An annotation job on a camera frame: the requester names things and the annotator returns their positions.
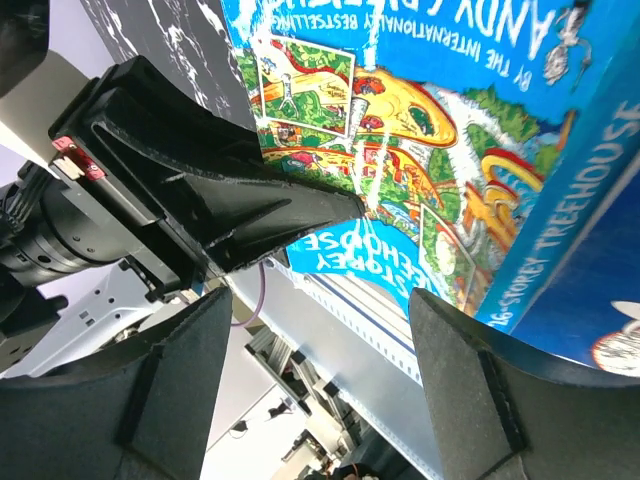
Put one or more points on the white slotted cable duct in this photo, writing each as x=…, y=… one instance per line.
x=376, y=382

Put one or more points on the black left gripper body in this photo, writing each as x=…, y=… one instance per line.
x=167, y=235

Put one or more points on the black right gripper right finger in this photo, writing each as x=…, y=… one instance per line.
x=503, y=409

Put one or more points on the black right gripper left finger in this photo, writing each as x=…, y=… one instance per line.
x=139, y=409

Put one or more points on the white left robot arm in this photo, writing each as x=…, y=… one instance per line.
x=65, y=270

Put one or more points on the blue 26-storey treehouse book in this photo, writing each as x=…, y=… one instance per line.
x=482, y=138

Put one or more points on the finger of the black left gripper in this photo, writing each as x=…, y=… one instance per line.
x=243, y=238
x=155, y=142

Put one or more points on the black marble pattern mat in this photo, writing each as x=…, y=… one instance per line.
x=186, y=40

